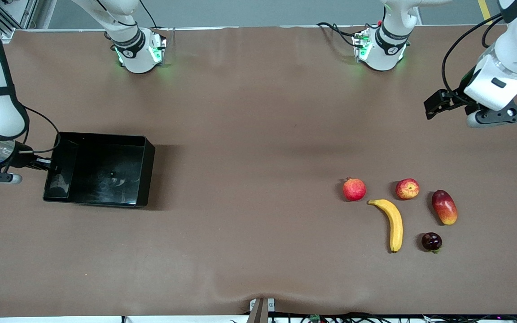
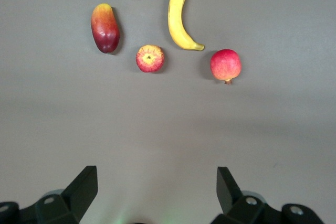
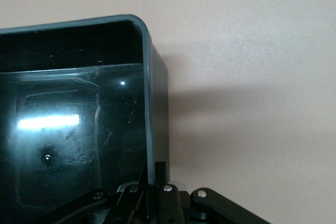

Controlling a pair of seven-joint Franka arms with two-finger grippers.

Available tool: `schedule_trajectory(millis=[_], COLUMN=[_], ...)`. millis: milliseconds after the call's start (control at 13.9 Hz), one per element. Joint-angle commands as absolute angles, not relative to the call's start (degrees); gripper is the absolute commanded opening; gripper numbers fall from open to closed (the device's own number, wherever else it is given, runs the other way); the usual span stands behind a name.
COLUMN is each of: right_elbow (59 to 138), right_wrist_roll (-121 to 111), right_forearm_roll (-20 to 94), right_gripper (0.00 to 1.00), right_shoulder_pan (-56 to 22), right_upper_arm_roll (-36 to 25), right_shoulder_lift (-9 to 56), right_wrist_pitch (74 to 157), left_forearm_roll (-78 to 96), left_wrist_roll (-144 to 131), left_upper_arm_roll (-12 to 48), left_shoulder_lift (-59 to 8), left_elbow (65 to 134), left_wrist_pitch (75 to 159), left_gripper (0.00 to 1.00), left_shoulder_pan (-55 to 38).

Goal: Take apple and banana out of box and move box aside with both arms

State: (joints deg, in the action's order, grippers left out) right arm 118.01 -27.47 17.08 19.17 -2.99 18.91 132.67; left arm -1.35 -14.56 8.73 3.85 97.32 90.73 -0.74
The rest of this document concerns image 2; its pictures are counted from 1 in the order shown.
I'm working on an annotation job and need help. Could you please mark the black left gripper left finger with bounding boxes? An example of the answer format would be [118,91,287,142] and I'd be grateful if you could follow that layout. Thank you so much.
[35,166,99,224]

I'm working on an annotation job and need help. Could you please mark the red pomegranate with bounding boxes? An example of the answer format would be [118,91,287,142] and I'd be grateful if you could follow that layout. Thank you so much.
[209,48,242,85]

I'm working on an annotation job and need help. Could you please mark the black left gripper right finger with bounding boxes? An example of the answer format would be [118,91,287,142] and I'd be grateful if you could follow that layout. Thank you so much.
[214,166,281,224]

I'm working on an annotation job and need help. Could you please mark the red yellow apple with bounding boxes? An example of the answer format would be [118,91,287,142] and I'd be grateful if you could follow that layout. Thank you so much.
[135,45,165,73]

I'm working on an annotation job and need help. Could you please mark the red orange mango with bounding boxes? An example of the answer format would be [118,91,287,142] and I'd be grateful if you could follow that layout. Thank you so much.
[90,3,121,54]

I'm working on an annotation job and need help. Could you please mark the yellow banana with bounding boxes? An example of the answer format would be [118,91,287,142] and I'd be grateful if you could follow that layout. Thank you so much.
[167,0,205,51]

